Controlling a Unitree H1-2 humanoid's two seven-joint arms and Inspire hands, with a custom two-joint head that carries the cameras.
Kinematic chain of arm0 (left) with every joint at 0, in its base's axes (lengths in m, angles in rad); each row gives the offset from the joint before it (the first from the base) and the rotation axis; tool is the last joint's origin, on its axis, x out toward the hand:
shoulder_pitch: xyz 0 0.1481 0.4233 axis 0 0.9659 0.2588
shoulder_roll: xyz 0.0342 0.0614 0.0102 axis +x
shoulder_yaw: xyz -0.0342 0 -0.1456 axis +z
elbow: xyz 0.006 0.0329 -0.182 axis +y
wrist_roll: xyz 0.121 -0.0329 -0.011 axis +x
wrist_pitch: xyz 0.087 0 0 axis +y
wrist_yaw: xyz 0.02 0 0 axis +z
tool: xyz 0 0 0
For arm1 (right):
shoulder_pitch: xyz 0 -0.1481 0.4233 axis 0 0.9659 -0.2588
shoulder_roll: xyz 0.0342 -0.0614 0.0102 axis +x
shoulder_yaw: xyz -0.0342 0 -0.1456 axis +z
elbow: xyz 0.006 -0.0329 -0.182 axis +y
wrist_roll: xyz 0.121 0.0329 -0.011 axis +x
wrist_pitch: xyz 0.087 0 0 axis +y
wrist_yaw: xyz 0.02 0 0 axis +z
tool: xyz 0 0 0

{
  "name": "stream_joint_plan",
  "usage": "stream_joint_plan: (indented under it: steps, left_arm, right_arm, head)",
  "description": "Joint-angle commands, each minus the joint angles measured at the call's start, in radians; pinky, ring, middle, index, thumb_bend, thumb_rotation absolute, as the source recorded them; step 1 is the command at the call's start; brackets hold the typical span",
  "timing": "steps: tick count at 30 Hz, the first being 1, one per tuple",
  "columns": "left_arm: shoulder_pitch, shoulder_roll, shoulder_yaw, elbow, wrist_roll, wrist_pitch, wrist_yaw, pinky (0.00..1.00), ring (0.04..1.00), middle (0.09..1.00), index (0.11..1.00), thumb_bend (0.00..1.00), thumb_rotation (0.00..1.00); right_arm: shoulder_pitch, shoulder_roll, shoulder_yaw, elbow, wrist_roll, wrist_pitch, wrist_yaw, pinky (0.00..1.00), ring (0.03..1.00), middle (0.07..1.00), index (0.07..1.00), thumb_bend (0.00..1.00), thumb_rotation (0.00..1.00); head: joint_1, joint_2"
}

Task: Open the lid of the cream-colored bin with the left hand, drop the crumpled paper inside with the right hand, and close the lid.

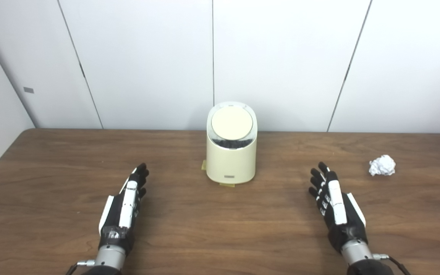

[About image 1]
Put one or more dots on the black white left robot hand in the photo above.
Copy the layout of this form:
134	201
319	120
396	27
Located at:
127	202

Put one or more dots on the round cream bin lid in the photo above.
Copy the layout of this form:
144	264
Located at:
232	123

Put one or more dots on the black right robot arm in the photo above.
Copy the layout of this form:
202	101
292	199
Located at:
359	256

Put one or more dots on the grey wall label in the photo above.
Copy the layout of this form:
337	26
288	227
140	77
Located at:
28	90

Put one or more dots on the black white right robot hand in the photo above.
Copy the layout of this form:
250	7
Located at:
336	204

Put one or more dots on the small yellow tape piece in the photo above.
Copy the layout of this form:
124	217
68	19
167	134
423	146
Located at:
204	165

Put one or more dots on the cream-colored bin body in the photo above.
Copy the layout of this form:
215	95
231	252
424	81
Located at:
230	160

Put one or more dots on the wide yellow tape piece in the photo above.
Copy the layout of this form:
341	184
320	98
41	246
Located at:
227	185

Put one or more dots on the white paper ball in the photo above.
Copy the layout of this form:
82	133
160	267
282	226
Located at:
382	165

